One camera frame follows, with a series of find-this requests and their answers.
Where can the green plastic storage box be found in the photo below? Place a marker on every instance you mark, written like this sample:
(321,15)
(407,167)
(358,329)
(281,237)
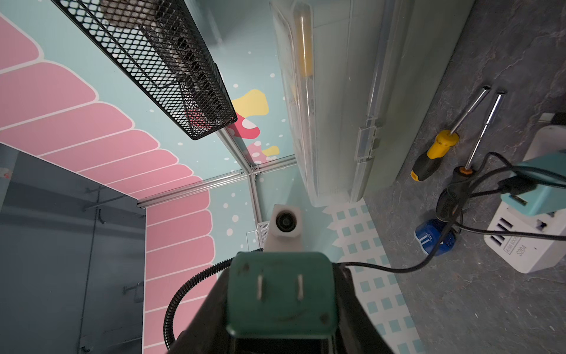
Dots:
(358,79)

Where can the green charger adapter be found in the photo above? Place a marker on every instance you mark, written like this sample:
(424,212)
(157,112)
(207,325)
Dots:
(281,295)

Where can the blue shaver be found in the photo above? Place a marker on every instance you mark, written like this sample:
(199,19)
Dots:
(429,233)

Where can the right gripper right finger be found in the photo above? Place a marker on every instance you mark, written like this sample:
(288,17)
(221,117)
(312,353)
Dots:
(355,332)

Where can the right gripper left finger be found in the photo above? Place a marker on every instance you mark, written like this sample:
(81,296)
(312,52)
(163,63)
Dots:
(207,331)

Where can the yellow handled screwdriver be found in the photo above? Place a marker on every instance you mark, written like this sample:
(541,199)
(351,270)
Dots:
(429,162)

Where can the teal charger adapter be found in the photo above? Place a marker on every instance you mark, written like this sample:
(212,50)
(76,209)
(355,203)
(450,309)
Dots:
(537,186)

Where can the black wire mesh basket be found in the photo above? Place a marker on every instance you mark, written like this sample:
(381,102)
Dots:
(157,44)

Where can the white power strip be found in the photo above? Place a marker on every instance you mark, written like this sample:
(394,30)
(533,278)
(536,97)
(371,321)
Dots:
(525,254)

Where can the orange handled screwdriver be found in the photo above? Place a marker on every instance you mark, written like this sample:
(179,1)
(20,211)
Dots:
(462,175)

